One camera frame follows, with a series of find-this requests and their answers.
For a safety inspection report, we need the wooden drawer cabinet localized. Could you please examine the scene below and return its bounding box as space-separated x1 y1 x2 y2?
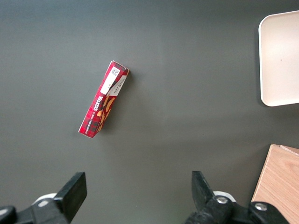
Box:
251 144 299 224

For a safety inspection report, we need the beige plastic tray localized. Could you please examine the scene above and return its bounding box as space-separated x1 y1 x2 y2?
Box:
258 10 299 107

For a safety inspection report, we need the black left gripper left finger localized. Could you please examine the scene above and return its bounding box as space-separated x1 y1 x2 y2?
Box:
0 172 87 224

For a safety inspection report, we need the red tartan cookie box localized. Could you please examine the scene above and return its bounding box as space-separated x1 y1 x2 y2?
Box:
78 60 130 139

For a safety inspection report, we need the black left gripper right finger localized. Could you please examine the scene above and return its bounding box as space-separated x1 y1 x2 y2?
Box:
184 171 290 224

